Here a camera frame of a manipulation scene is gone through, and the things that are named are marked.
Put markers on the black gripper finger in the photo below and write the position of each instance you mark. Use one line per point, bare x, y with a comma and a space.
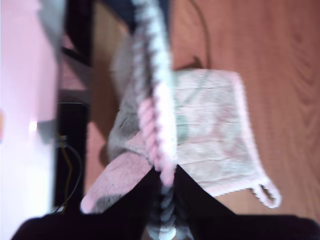
130, 215
165, 4
202, 212
123, 11

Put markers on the fluffy white green tea towel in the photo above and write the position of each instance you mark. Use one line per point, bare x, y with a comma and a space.
212, 137

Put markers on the black case under table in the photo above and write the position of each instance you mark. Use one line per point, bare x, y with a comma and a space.
72, 117

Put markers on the white board with black print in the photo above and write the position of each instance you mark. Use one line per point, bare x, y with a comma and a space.
25, 100

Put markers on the black frame under table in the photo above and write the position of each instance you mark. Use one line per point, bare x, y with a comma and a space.
77, 30

